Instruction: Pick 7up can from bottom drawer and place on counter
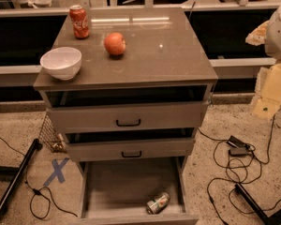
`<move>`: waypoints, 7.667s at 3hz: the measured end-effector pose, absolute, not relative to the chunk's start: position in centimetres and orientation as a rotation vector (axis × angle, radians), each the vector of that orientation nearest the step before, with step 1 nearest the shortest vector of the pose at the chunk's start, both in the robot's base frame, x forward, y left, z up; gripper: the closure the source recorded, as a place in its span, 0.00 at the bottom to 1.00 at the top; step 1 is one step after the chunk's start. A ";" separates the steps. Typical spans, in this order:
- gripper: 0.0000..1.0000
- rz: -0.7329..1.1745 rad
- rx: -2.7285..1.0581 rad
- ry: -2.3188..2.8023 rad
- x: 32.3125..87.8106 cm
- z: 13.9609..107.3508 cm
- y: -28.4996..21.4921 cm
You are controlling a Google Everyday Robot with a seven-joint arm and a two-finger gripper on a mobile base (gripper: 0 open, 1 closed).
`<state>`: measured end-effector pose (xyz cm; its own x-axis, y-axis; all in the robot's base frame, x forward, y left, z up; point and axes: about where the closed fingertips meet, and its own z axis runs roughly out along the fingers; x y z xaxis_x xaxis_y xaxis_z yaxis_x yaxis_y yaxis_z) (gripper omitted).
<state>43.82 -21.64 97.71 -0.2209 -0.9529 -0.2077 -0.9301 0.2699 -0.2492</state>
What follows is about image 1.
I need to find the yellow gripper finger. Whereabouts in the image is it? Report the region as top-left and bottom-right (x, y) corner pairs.
(245, 21), (269, 46)
(252, 63), (281, 120)

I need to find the green 7up can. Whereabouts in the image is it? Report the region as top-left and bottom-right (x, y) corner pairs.
(146, 192), (170, 215)

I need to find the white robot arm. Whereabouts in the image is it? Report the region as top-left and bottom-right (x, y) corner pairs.
(245, 5), (281, 120)

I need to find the grey drawer cabinet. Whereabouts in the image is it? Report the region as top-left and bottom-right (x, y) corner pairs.
(33, 7), (219, 225)

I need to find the red coca-cola can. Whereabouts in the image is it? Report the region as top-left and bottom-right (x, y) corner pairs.
(69, 5), (90, 39)

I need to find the open bottom drawer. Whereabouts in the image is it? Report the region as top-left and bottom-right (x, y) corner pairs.
(71, 157), (199, 225)

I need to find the black power adapter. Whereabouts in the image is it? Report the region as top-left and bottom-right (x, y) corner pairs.
(227, 136), (249, 157)

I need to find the black bar right floor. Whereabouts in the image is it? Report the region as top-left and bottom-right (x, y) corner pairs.
(235, 183), (281, 225)

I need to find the black bar floor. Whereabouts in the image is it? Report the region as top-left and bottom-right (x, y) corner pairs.
(0, 139), (42, 217)
(235, 183), (281, 225)

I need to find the red apple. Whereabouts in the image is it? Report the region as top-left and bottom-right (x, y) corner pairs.
(104, 33), (126, 55)

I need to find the white bowl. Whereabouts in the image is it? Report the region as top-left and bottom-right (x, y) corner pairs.
(40, 47), (81, 81)

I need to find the blue tape cross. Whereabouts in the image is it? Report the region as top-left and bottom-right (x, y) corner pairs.
(43, 157), (69, 187)

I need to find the black bar left floor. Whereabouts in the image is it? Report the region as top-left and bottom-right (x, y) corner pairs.
(0, 139), (42, 217)

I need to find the black cables right floor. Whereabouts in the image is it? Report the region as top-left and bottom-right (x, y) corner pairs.
(197, 114), (281, 225)

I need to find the top drawer with handle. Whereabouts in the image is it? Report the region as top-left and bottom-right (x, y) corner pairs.
(47, 102), (208, 133)

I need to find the drawer with handle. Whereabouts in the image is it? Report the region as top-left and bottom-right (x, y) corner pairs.
(66, 138), (195, 162)
(47, 102), (208, 133)

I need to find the middle drawer with handle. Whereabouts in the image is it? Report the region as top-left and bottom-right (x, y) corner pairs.
(66, 138), (195, 162)

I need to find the wire mesh basket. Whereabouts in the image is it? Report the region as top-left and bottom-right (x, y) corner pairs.
(38, 115), (66, 153)

